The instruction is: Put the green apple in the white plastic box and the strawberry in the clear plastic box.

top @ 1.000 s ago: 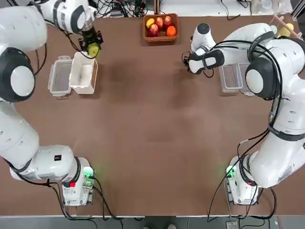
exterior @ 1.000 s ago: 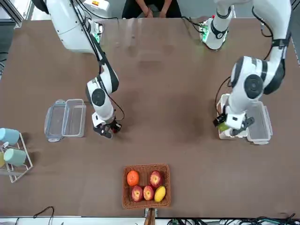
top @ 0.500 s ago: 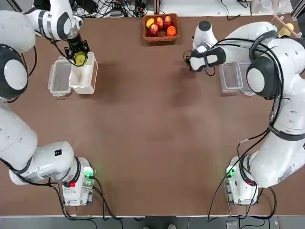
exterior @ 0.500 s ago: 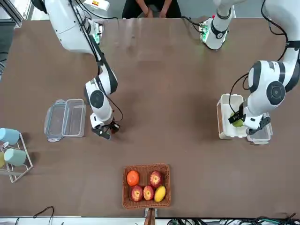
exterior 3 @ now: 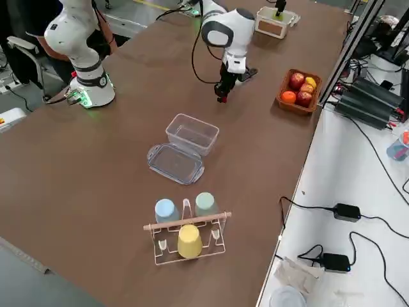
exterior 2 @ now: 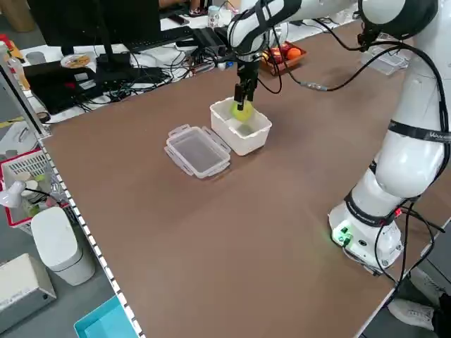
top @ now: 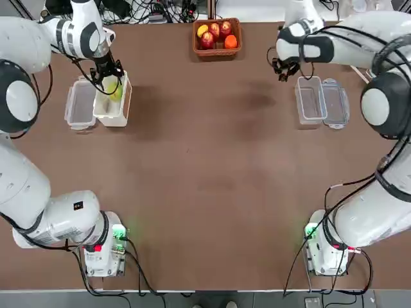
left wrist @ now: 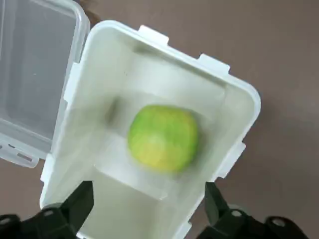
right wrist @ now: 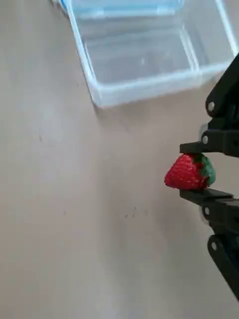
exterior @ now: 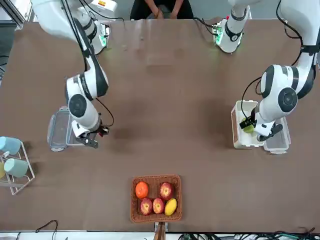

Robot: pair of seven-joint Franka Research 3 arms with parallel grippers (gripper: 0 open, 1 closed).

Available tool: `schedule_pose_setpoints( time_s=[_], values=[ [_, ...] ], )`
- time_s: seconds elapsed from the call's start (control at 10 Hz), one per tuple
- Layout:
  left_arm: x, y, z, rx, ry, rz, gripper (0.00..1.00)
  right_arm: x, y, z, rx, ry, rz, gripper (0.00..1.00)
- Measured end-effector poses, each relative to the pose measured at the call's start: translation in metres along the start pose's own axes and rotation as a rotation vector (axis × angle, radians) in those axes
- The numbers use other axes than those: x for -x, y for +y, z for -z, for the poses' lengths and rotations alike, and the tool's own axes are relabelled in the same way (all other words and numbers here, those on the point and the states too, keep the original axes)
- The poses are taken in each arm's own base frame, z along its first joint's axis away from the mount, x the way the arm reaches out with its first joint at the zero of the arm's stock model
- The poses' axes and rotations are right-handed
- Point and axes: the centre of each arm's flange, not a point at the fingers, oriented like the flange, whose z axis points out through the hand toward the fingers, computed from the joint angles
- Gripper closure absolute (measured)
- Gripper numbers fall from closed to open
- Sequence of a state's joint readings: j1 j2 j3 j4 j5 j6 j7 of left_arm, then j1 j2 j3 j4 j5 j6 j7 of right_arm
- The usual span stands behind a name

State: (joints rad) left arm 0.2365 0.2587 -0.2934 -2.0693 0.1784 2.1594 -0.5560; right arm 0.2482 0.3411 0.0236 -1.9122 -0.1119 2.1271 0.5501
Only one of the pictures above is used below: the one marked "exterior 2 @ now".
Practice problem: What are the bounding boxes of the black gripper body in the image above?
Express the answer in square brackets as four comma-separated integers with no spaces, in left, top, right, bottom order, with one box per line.
[235,52,264,89]

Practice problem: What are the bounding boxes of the green apple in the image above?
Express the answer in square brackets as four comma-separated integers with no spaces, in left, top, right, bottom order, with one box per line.
[230,99,255,123]

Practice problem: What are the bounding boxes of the red apple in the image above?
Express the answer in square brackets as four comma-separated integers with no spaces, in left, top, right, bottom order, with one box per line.
[271,45,288,63]

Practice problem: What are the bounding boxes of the white plastic box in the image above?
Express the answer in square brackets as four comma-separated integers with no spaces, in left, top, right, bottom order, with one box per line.
[209,98,273,157]

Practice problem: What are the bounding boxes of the black adapter box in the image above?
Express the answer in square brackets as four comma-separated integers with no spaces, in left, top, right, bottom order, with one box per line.
[192,27,227,56]

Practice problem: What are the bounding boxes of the clear plastic box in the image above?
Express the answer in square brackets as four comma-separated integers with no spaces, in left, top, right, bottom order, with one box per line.
[360,44,407,77]

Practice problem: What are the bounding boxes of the cardboard box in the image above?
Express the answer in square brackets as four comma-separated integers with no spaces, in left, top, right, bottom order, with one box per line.
[2,0,37,33]

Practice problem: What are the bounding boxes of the grey metal box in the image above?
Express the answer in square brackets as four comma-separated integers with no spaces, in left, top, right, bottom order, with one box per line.
[0,253,58,334]

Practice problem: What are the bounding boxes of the brown wicker basket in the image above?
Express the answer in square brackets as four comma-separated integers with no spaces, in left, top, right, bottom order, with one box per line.
[259,41,308,77]

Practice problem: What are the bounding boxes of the orange fruit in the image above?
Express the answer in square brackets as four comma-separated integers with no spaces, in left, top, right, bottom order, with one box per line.
[286,46,307,61]

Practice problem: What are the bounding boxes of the white patterned cup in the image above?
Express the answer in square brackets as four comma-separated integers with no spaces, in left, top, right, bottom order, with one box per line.
[206,4,223,28]

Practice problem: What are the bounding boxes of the clear plastic lid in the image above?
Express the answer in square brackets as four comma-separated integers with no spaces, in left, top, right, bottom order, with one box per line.
[163,123,233,181]

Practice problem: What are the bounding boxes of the black keyboard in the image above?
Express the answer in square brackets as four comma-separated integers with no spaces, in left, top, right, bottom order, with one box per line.
[121,27,199,51]

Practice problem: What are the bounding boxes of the black computer monitor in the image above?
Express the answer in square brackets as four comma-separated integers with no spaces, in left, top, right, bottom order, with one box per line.
[26,0,163,58]

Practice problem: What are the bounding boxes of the white plate with snacks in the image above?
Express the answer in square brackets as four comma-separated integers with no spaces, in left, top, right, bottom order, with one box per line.
[60,52,92,69]

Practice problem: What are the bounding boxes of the black laptop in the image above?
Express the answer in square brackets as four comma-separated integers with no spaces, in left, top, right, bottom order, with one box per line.
[22,59,109,116]

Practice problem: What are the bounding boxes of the clear plastic bottle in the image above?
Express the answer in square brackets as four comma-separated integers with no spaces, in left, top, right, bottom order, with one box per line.
[6,44,32,89]

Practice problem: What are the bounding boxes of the red and white crate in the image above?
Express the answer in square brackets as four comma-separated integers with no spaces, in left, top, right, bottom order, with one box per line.
[0,147,77,230]

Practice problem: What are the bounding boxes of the white trash can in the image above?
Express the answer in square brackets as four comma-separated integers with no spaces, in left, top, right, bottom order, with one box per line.
[30,206,97,287]

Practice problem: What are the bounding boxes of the teal plastic bin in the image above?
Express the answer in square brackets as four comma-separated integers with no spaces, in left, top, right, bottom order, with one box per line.
[73,294,137,338]

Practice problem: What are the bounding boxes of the white shoe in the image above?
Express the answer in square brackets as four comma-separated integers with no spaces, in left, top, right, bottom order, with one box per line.
[387,298,437,332]

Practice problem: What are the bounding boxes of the black base cable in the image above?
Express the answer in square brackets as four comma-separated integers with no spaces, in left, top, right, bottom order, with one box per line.
[373,199,445,284]

